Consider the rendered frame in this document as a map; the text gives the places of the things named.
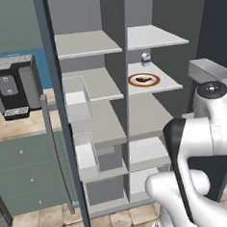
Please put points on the open grey fridge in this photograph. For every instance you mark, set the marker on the open grey fridge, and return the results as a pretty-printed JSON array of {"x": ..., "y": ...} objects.
[{"x": 119, "y": 124}]

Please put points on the grey-green drawer front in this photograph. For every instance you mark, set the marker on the grey-green drawer front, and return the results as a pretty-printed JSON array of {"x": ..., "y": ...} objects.
[
  {"x": 32, "y": 202},
  {"x": 12, "y": 152},
  {"x": 17, "y": 181}
]

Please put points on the brown chicken drumstick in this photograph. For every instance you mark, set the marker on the brown chicken drumstick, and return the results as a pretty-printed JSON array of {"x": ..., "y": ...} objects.
[{"x": 142, "y": 80}]

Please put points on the white and blue milk carton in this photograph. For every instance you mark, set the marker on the white and blue milk carton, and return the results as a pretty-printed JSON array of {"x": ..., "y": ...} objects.
[{"x": 145, "y": 59}]

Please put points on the red-rimmed white plate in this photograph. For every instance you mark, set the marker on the red-rimmed white plate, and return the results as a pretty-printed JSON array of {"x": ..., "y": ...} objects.
[{"x": 154, "y": 80}]

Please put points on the blue-grey fridge door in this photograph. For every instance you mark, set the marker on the blue-grey fridge door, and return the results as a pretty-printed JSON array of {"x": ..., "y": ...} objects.
[{"x": 54, "y": 59}]

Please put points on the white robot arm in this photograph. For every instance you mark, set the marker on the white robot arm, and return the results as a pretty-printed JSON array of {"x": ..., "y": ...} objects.
[{"x": 201, "y": 137}]

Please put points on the black and grey coffee machine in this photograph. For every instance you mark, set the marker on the black and grey coffee machine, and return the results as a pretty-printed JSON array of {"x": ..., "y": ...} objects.
[{"x": 13, "y": 84}]

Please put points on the dark fridge door with bin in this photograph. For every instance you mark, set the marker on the dark fridge door with bin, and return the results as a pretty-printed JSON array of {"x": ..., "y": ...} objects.
[{"x": 211, "y": 69}]

